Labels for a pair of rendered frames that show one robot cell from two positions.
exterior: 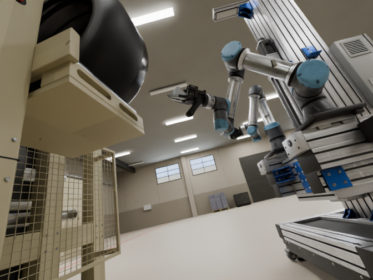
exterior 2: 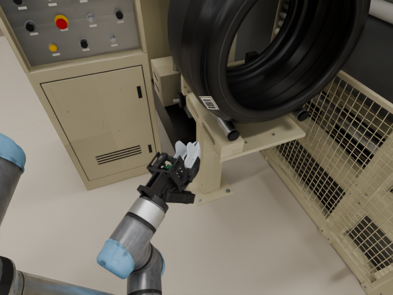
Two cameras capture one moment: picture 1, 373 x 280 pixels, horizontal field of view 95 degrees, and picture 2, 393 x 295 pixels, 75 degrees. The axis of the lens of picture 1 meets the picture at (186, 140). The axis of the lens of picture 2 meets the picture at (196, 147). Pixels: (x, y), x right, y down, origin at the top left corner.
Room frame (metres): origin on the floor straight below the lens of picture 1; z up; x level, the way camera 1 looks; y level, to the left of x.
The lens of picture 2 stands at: (1.11, -0.22, 1.49)
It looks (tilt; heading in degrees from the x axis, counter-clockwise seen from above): 46 degrees down; 148
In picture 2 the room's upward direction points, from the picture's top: straight up
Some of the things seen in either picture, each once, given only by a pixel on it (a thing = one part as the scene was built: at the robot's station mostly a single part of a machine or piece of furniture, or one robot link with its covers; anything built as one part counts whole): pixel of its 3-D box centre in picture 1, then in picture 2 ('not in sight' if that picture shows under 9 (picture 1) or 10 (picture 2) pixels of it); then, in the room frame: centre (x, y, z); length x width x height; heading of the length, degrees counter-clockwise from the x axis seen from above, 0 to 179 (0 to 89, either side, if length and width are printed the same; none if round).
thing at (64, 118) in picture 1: (71, 129); (241, 118); (0.50, 0.38, 0.80); 0.37 x 0.36 x 0.02; 79
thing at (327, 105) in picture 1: (317, 111); not in sight; (0.80, -0.67, 0.77); 0.15 x 0.15 x 0.10
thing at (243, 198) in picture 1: (241, 199); not in sight; (11.25, -2.45, 0.36); 1.04 x 0.86 x 0.72; 178
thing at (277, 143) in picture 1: (279, 144); not in sight; (1.29, -0.69, 0.77); 0.15 x 0.15 x 0.10
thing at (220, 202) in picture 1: (218, 202); not in sight; (11.48, -1.05, 0.51); 1.03 x 0.69 x 1.02; 88
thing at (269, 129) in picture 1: (273, 130); not in sight; (1.30, -0.69, 0.88); 0.13 x 0.12 x 0.14; 152
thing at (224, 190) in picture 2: not in sight; (207, 184); (0.25, 0.41, 0.01); 0.27 x 0.27 x 0.02; 79
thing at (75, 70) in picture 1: (105, 107); (211, 119); (0.48, 0.24, 0.83); 0.36 x 0.09 x 0.06; 169
